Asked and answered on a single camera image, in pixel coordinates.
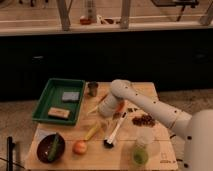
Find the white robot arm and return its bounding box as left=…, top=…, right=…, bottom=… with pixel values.
left=98, top=79, right=213, bottom=171

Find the yellow banana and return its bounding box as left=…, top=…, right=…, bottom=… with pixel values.
left=84, top=122, right=101, bottom=141

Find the small metal cup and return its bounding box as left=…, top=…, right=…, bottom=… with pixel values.
left=88, top=82, right=98, bottom=97

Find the grey blue sponge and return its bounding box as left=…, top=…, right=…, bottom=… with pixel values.
left=62, top=92, right=80, bottom=102

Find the green plastic tray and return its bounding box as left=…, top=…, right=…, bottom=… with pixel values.
left=32, top=78, right=85, bottom=126

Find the dark grape bunch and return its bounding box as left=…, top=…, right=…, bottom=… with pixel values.
left=132, top=115, right=155, bottom=127

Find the tan wooden block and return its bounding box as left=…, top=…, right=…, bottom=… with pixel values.
left=48, top=107, right=70, bottom=119

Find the orange round fruit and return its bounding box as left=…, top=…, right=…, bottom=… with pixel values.
left=73, top=140, right=87, bottom=155

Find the green cucumber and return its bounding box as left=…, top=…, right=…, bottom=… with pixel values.
left=47, top=134, right=59, bottom=162

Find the clear bottle green liquid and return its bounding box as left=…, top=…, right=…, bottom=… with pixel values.
left=132, top=127, right=155, bottom=166

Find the dark brown bowl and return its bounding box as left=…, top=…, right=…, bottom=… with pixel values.
left=37, top=133, right=65, bottom=163

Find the black stand left edge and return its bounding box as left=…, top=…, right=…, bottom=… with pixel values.
left=6, top=136, right=14, bottom=171

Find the white handled dish brush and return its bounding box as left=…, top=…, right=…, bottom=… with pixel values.
left=103, top=113, right=127, bottom=149

